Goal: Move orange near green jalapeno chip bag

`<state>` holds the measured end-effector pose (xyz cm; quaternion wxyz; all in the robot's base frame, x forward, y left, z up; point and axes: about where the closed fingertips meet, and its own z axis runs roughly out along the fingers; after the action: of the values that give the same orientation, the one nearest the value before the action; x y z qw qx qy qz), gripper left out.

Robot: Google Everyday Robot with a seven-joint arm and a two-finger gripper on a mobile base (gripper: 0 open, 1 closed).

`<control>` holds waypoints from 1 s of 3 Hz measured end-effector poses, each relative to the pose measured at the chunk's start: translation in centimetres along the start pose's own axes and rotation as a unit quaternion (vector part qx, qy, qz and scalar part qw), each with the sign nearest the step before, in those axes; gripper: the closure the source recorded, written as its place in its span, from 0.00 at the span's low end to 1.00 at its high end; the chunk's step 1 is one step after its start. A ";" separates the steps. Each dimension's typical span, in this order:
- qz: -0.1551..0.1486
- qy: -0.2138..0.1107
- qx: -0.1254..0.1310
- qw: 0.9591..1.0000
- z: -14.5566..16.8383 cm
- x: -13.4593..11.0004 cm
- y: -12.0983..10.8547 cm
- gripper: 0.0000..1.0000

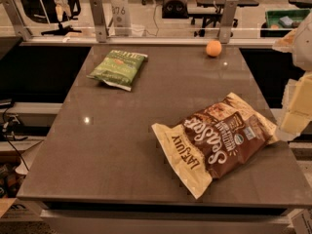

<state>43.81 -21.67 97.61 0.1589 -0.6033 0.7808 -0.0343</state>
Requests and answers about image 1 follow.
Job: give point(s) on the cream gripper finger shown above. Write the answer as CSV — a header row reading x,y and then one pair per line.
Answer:
x,y
296,112

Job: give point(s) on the orange fruit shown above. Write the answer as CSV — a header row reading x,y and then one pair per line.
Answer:
x,y
213,48

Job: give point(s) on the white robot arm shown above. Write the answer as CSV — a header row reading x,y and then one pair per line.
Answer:
x,y
302,46

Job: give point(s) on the brown Late July chip bag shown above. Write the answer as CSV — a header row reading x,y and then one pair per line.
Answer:
x,y
214,141

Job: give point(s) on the green jalapeno chip bag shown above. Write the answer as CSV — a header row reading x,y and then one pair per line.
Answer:
x,y
119,69

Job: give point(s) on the green plastic bin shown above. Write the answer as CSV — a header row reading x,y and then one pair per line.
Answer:
x,y
280,22

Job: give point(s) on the black box with circles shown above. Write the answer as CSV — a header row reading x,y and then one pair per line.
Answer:
x,y
174,9

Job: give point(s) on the white numbered pillar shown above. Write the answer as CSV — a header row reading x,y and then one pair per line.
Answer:
x,y
121,17

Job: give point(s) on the cardboard box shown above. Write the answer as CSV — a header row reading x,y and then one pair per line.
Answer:
x,y
14,209

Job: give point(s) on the right metal railing post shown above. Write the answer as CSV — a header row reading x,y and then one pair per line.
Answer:
x,y
226,22

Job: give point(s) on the metal railing post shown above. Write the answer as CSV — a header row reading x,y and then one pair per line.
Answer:
x,y
99,20
226,22
16,19

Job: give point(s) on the middle metal railing post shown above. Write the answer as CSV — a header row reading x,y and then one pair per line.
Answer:
x,y
99,20

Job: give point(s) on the left metal railing post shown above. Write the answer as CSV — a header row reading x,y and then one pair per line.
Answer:
x,y
16,19

